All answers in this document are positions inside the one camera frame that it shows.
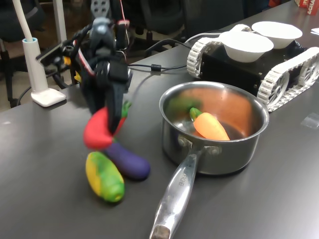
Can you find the white post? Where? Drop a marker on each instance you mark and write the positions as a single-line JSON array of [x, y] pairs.
[[37, 69]]

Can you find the white paper sheet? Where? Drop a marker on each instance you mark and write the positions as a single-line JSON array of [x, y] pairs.
[[316, 31]]

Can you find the yellow green toy corn cob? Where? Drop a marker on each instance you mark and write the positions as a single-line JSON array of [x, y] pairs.
[[107, 179]]

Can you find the black vehicle with white tracks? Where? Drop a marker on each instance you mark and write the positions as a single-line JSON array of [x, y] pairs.
[[229, 74]]

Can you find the purple toy aubergine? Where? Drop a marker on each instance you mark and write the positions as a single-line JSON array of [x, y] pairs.
[[132, 164]]

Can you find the orange toy carrot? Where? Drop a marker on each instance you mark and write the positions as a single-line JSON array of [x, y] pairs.
[[209, 124]]

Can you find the red printed carton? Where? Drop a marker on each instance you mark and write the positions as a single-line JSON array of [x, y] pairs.
[[309, 6]]

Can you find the red toy chilli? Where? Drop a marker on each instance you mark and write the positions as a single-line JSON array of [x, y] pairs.
[[96, 134]]

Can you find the white upright bar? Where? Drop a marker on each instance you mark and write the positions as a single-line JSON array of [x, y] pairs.
[[59, 20]]

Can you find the white bowl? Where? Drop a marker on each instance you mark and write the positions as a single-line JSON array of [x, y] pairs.
[[246, 47], [276, 31]]

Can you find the clear tape patch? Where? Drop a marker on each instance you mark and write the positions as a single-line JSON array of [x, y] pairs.
[[310, 120]]

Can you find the yellow black clamp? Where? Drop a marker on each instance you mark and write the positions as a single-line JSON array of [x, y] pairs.
[[77, 77], [66, 60]]

